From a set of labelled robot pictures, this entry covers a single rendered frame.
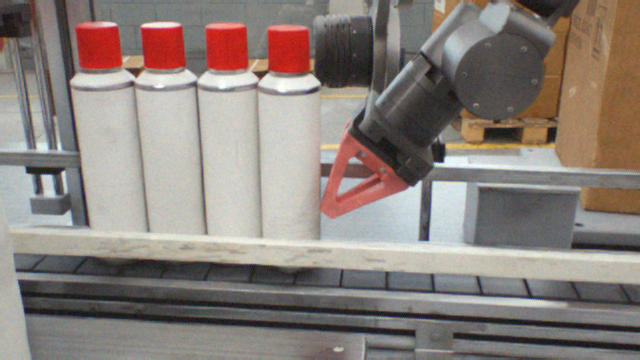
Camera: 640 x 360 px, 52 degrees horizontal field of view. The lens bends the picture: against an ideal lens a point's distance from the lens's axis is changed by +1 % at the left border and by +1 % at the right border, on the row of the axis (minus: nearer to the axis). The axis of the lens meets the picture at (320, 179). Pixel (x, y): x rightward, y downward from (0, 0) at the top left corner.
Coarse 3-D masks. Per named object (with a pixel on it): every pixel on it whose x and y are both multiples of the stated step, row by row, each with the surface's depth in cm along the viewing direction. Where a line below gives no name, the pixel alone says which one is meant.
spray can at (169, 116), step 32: (160, 32) 51; (160, 64) 52; (160, 96) 52; (192, 96) 53; (160, 128) 53; (192, 128) 54; (160, 160) 54; (192, 160) 55; (160, 192) 55; (192, 192) 56; (160, 224) 56; (192, 224) 56
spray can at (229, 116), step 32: (224, 32) 51; (224, 64) 52; (224, 96) 52; (256, 96) 53; (224, 128) 53; (256, 128) 54; (224, 160) 54; (256, 160) 55; (224, 192) 55; (256, 192) 56; (224, 224) 56; (256, 224) 57
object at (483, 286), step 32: (32, 256) 59; (64, 256) 59; (352, 288) 54; (384, 288) 54; (416, 288) 54; (448, 288) 54; (480, 288) 54; (512, 288) 54; (544, 288) 54; (576, 288) 54; (608, 288) 54
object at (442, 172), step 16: (0, 160) 61; (16, 160) 61; (32, 160) 61; (48, 160) 61; (64, 160) 61; (80, 160) 61; (320, 160) 59; (352, 160) 59; (320, 176) 59; (352, 176) 58; (368, 176) 58; (432, 176) 58; (448, 176) 57; (464, 176) 57; (480, 176) 57; (496, 176) 57; (512, 176) 57; (528, 176) 57; (544, 176) 56; (560, 176) 56; (576, 176) 56; (592, 176) 56; (608, 176) 56; (624, 176) 56
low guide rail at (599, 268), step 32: (96, 256) 56; (128, 256) 55; (160, 256) 55; (192, 256) 55; (224, 256) 54; (256, 256) 54; (288, 256) 54; (320, 256) 53; (352, 256) 53; (384, 256) 53; (416, 256) 52; (448, 256) 52; (480, 256) 52; (512, 256) 52; (544, 256) 51; (576, 256) 51; (608, 256) 51
